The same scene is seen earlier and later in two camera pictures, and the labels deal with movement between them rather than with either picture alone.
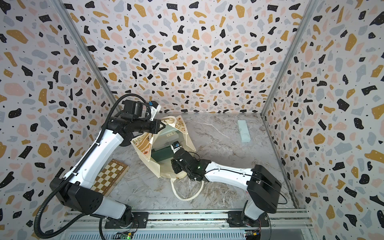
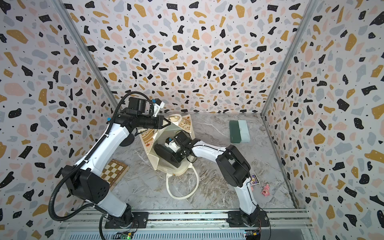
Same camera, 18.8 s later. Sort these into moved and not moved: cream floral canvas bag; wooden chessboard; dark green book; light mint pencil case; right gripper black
Moved: right gripper black; dark green book; cream floral canvas bag
Not moved: light mint pencil case; wooden chessboard
